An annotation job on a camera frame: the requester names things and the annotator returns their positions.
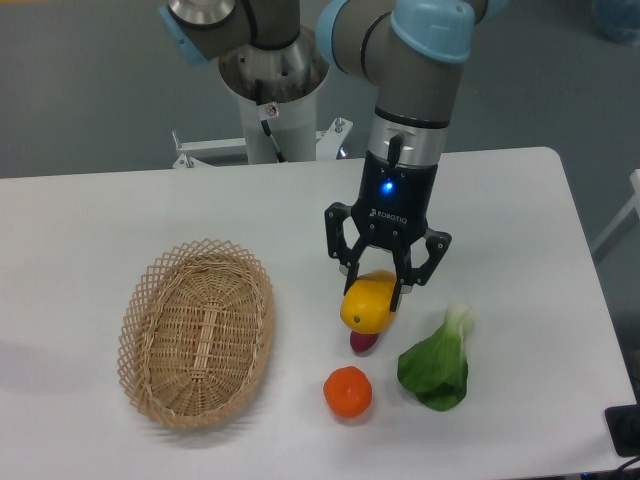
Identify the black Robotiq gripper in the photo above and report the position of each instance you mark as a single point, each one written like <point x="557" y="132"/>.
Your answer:
<point x="395" y="200"/>

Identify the green bok choy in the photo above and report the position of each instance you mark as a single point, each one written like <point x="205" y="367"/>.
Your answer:
<point x="435" y="370"/>

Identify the yellow mango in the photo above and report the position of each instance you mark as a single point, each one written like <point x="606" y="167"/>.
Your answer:
<point x="366" y="307"/>

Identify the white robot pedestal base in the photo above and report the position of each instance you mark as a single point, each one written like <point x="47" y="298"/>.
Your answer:
<point x="276" y="93"/>

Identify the blue object top right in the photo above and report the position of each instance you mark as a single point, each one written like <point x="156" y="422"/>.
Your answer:
<point x="618" y="20"/>

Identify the black device at table edge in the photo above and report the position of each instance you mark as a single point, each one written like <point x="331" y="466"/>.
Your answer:
<point x="623" y="425"/>

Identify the white frame at right edge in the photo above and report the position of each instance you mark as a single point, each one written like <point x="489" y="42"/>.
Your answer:
<point x="620" y="225"/>

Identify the orange tangerine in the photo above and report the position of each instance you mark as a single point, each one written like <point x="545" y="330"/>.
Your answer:
<point x="348" y="392"/>

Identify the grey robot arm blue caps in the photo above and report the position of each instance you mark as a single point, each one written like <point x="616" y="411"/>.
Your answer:
<point x="412" y="52"/>

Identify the small purple red fruit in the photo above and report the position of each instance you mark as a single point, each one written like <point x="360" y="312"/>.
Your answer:
<point x="362" y="343"/>

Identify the oval wicker basket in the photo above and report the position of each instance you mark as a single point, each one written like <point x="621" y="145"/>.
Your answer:
<point x="197" y="334"/>

